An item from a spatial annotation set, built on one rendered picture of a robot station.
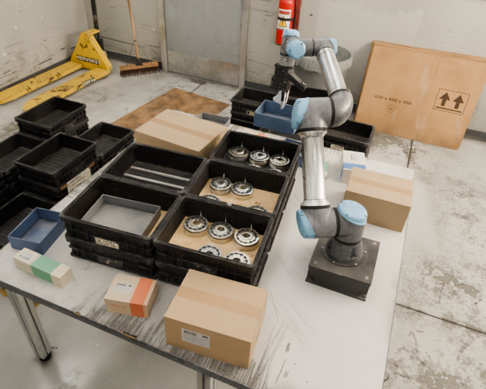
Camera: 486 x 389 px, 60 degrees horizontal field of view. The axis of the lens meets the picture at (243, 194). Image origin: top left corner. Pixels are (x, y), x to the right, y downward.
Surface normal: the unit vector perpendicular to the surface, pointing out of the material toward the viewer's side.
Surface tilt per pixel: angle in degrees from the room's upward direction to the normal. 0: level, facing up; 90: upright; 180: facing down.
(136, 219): 0
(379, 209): 90
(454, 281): 0
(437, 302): 0
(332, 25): 90
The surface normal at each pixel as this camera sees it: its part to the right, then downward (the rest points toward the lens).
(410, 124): -0.34, 0.29
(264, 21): -0.38, 0.55
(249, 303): 0.05, -0.79
